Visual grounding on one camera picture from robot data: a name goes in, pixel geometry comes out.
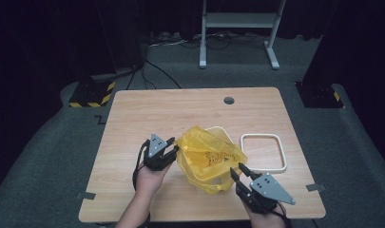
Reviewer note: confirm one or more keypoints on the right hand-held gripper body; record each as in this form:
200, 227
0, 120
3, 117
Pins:
266, 193

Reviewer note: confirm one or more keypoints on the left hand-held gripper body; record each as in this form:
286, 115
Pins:
155, 155

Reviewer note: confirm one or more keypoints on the yellow plastic bag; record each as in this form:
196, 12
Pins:
209, 158

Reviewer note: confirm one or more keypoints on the person's right hand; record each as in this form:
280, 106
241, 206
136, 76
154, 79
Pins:
269, 220

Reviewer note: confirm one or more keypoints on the person's left hand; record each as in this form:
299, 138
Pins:
150, 182

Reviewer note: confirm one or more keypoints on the grey tape piece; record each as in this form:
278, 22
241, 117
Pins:
87, 196
316, 187

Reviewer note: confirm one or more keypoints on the black yellow striped stand base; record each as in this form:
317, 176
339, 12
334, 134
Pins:
320, 95
90, 95

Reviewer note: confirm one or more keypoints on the white metal stand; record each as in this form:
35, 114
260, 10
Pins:
240, 19

